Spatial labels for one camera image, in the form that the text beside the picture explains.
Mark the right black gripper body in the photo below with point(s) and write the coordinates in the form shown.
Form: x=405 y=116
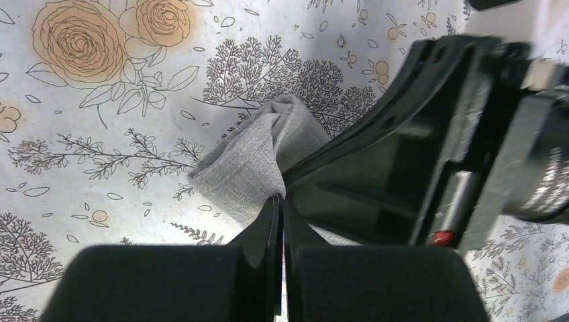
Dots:
x=516 y=163

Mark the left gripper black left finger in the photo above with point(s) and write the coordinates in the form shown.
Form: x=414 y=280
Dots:
x=238 y=281

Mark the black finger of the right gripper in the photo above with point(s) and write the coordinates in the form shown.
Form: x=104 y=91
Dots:
x=379 y=180

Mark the floral patterned tablecloth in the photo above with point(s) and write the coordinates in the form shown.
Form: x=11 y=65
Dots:
x=107 y=105

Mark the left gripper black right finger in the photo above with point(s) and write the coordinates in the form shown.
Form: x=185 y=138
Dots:
x=373 y=283

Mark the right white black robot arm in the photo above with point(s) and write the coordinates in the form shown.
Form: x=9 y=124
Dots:
x=520 y=17

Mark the grey cloth napkin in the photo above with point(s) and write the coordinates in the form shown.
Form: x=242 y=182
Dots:
x=245 y=169

